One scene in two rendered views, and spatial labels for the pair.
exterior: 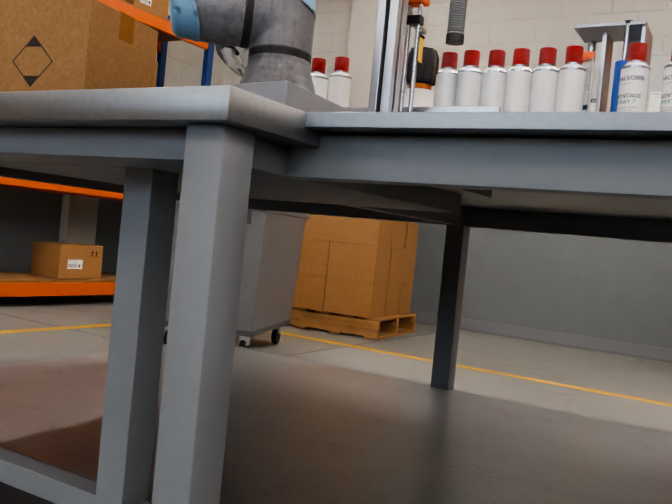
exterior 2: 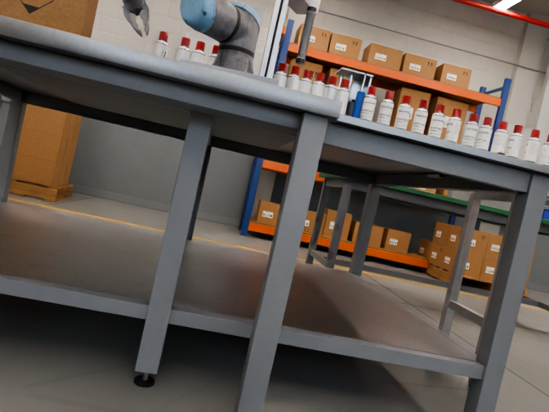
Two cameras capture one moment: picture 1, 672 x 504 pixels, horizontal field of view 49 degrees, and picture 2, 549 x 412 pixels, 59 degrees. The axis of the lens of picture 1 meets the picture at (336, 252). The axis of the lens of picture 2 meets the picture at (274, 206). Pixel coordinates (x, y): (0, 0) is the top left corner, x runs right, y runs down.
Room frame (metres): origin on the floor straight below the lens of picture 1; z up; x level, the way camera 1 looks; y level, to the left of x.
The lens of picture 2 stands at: (-0.01, 0.92, 0.60)
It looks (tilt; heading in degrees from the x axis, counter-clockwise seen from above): 2 degrees down; 322
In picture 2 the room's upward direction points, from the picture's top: 13 degrees clockwise
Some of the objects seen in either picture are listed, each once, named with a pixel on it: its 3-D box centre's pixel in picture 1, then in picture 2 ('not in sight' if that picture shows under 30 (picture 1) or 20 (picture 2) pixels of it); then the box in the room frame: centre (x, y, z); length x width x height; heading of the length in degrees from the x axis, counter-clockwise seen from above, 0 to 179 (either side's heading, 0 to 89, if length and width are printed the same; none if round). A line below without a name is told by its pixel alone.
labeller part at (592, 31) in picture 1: (613, 31); (354, 74); (1.49, -0.52, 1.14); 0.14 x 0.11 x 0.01; 60
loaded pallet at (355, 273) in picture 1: (332, 234); (15, 120); (5.60, 0.04, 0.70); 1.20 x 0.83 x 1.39; 65
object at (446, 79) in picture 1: (445, 101); (278, 89); (1.56, -0.20, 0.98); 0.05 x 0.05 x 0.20
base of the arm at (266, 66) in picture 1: (277, 81); (234, 66); (1.35, 0.14, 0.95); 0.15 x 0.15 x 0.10
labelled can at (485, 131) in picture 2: not in sight; (483, 141); (1.11, -0.97, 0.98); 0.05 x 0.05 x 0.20
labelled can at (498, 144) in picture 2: not in sight; (498, 145); (1.08, -1.04, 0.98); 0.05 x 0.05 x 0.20
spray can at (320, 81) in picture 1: (315, 102); (195, 68); (1.73, 0.08, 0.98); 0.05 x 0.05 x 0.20
